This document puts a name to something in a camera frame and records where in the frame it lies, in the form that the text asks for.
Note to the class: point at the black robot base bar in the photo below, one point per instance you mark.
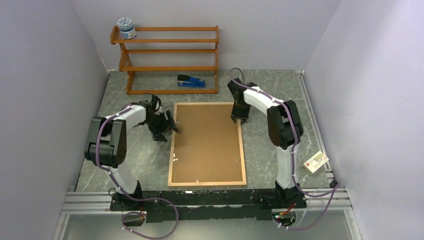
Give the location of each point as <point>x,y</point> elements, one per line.
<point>165,205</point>

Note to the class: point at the small white red box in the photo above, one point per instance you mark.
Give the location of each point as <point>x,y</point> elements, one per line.
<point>316,161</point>

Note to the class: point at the light wooden picture frame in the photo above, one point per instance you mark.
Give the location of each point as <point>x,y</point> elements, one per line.
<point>207,182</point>

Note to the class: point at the orange wooden shelf rack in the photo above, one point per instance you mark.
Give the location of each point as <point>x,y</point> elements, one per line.
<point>169,49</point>

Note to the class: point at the blue black stapler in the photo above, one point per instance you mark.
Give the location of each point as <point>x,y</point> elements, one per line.
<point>189,81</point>

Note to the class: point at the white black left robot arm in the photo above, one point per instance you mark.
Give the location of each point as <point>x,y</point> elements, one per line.
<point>106,142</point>

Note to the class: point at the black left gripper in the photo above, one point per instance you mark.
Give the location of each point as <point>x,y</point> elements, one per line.
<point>167,125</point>

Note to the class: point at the aluminium rail frame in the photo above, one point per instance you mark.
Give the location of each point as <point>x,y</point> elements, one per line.
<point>335,198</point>

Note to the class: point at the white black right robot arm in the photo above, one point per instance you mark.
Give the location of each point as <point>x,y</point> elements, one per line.
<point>283,125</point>

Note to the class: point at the white blue lidded jar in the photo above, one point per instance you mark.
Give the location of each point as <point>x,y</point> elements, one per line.
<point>126,28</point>

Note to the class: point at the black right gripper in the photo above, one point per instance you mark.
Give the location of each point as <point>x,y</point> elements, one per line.
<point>243,116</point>

